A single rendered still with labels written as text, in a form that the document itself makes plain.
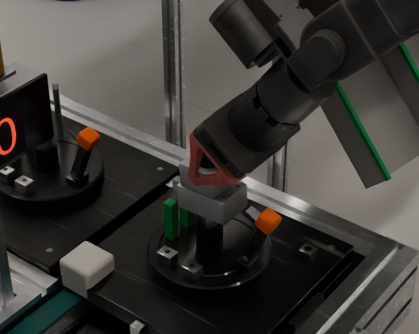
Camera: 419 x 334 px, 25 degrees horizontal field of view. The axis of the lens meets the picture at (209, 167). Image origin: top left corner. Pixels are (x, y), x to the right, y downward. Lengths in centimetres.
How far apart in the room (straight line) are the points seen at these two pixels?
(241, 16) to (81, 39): 93
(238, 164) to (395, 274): 28
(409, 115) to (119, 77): 58
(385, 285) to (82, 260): 34
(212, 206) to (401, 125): 34
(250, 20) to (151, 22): 96
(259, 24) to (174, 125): 47
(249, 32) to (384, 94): 41
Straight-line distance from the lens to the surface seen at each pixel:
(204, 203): 102
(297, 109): 88
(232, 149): 92
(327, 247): 112
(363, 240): 116
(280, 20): 86
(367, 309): 107
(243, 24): 88
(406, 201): 139
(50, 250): 112
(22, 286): 110
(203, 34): 179
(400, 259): 114
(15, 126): 91
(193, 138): 94
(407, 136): 125
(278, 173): 124
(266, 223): 100
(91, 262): 107
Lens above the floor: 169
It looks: 36 degrees down
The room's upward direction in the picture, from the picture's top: straight up
